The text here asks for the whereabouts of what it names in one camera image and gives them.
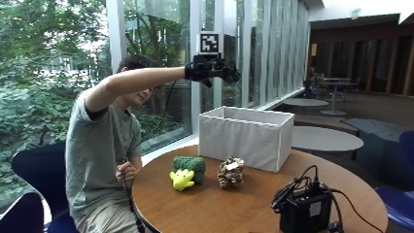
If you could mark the the person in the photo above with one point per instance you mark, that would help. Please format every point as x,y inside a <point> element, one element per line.
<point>99,145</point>

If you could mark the white marker cube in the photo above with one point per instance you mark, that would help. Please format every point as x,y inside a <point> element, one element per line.
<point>209,42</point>

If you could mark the green and yellow soft toy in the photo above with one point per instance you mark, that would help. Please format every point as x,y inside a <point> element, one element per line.
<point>189,171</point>

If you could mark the dark chair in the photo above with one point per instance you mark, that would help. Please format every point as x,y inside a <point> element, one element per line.
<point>309,90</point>

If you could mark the blue chair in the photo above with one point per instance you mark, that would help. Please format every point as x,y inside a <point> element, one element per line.
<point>398,200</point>
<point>19,215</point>
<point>40,171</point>

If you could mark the small round grey table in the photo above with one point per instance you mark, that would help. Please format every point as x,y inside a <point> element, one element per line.
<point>305,102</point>

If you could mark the white fabric storage box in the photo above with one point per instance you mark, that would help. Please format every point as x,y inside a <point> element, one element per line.
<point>241,142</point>

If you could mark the brown tiger soft toy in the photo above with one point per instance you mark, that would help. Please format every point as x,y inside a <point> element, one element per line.
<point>231,173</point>

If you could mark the large round grey table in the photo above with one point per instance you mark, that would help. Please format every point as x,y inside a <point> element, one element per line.
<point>325,139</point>

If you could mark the grey upholstered bench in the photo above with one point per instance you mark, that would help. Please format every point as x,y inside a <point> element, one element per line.
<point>380,145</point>

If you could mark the black electronics box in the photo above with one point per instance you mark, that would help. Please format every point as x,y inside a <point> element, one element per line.
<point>305,212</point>

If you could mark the tall round pedestal table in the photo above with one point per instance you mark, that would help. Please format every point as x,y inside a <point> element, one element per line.
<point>336,97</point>

